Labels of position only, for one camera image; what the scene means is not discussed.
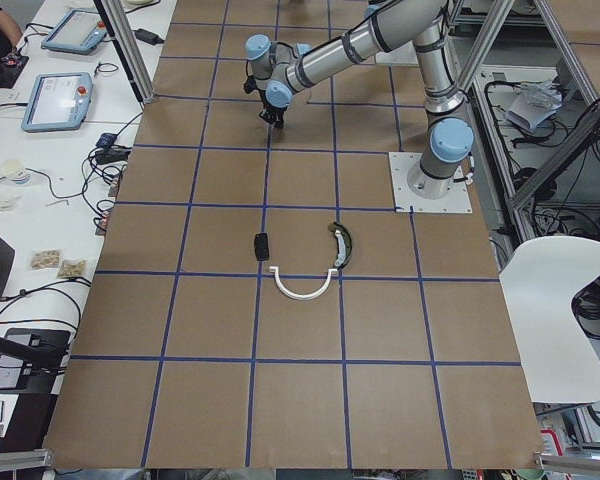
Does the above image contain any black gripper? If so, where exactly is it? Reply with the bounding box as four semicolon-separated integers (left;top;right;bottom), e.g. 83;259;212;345
259;98;286;129

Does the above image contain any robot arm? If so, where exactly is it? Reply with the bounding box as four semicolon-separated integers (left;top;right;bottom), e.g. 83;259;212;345
243;0;474;200

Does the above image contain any small black flat part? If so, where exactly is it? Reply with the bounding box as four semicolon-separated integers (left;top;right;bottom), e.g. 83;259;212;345
253;232;270;261

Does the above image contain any dark green curved brake shoe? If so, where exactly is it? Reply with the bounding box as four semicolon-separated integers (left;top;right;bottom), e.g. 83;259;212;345
328;221;354;270

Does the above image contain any white curved plastic arc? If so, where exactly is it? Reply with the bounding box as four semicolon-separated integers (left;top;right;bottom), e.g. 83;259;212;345
268;265;338;302

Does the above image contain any black power adapter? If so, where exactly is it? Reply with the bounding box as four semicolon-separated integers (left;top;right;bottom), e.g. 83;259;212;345
134;28;164;45

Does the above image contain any blue checkered small box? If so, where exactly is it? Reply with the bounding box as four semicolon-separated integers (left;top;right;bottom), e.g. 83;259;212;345
96;132;118;149

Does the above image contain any brown paper table cover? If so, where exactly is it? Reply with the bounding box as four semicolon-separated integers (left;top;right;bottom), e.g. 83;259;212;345
45;1;541;469

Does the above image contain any far blue teach pendant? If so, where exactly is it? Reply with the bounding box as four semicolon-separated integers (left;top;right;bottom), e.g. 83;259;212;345
41;9;107;55

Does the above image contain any blue teach pendant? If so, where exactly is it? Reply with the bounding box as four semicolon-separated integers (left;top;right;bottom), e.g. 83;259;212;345
41;9;107;55
21;72;93;133

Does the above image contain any near blue teach pendant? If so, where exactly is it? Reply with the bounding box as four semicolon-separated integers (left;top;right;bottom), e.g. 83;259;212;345
21;72;93;133

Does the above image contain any white chair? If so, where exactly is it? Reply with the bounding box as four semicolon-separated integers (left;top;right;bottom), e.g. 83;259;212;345
499;236;600;404

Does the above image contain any aluminium frame post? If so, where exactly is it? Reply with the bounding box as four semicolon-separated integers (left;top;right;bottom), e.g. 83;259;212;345
93;0;155;105

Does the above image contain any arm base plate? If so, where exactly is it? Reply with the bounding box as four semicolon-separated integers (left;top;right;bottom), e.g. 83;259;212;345
388;152;473;214

